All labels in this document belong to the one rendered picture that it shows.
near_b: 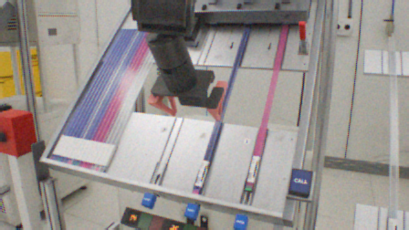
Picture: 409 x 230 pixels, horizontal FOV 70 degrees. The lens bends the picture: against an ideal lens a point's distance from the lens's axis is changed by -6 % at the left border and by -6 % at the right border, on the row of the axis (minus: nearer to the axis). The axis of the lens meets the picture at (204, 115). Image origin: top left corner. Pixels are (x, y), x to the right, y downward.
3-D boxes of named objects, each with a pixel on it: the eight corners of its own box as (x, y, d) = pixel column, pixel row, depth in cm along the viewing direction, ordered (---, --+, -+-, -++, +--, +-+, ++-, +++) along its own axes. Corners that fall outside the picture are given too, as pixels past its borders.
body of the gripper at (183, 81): (167, 74, 61) (154, 45, 55) (216, 78, 57) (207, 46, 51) (153, 99, 57) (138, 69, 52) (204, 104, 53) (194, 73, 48)
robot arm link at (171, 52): (139, 42, 46) (174, 37, 45) (150, 16, 50) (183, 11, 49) (154, 76, 51) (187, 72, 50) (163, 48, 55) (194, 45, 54)
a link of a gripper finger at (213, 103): (202, 103, 65) (189, 70, 58) (235, 107, 62) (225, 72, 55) (190, 130, 61) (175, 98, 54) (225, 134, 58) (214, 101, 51)
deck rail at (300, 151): (293, 227, 64) (292, 221, 59) (284, 225, 65) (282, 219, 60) (326, 1, 96) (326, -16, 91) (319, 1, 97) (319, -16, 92)
